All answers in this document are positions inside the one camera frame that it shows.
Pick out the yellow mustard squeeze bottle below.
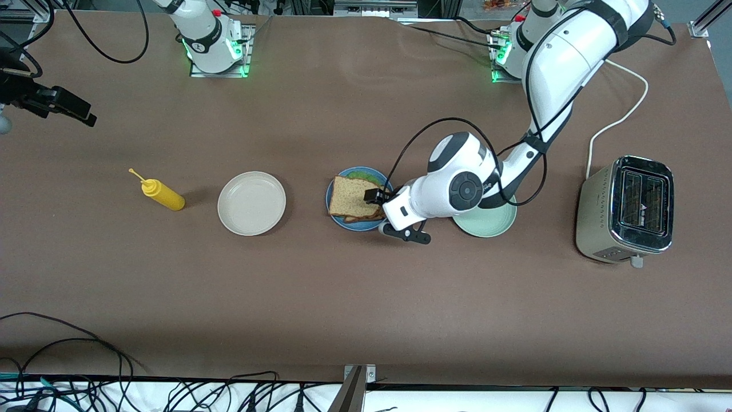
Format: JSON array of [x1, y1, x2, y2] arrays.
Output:
[[128, 168, 186, 211]]

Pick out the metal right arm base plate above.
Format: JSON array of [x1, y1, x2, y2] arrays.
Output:
[[189, 23, 253, 78]]

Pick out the white toaster power cord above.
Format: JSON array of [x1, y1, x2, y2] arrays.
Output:
[[586, 59, 650, 181]]

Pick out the black looped table cable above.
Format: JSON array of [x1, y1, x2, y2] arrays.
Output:
[[0, 338, 135, 412], [0, 312, 146, 378]]

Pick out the aluminium frame post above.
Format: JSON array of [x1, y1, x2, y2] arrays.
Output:
[[328, 365, 378, 412]]

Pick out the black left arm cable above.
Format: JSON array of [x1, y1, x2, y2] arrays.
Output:
[[388, 6, 678, 208]]

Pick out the mint green plate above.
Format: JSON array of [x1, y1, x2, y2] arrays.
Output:
[[452, 195, 518, 238]]

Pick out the grey metal box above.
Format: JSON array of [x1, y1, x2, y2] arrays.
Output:
[[333, 0, 419, 18]]

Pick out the off-white plate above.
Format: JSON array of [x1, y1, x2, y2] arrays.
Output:
[[217, 171, 287, 236]]

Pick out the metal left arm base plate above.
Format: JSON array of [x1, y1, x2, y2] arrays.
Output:
[[488, 31, 530, 85]]

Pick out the green lettuce leaf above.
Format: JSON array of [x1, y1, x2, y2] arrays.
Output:
[[348, 169, 391, 185]]

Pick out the black base cable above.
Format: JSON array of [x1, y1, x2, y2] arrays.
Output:
[[392, 16, 501, 51], [226, 0, 275, 46], [455, 16, 497, 35]]

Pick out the blue plate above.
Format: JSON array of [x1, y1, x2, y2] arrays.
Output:
[[325, 167, 395, 232]]

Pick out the beige chrome two-slot toaster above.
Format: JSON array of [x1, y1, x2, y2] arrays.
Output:
[[576, 156, 675, 268]]

